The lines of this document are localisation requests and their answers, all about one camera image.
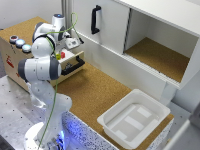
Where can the white cabinet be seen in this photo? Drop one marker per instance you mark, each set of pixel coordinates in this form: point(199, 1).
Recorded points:
point(156, 20)

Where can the pink block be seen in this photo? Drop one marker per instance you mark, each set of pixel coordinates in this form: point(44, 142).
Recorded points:
point(63, 54)

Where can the yellow block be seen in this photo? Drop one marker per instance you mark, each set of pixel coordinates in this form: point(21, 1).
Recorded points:
point(58, 56)

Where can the white plastic box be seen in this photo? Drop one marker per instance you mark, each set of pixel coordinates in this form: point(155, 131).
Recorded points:
point(133, 120)

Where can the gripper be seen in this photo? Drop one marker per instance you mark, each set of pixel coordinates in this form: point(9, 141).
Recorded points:
point(71, 43)

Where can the red button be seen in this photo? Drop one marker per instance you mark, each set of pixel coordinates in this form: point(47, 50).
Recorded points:
point(13, 39)

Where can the wooden drawer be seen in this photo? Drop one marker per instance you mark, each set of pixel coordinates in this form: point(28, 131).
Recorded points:
point(70, 56)

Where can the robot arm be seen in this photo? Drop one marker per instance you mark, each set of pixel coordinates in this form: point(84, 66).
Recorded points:
point(41, 68)

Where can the green button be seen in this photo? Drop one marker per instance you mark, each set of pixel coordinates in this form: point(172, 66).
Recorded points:
point(26, 48)

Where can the white sliding door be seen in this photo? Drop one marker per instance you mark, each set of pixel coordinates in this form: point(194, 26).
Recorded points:
point(111, 23)

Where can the blue button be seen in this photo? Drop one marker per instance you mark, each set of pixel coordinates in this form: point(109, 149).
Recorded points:
point(20, 42)

